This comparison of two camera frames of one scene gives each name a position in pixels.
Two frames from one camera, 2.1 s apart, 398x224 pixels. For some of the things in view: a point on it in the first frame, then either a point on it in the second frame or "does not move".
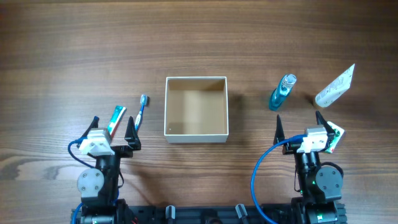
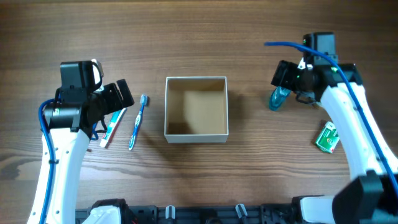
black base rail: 209,214 does not move
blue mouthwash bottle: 282,91 does not move
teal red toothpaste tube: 116,119 does not move
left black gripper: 121,149 → 115,96
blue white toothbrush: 143,98 does not move
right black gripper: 292,147 → 280,75
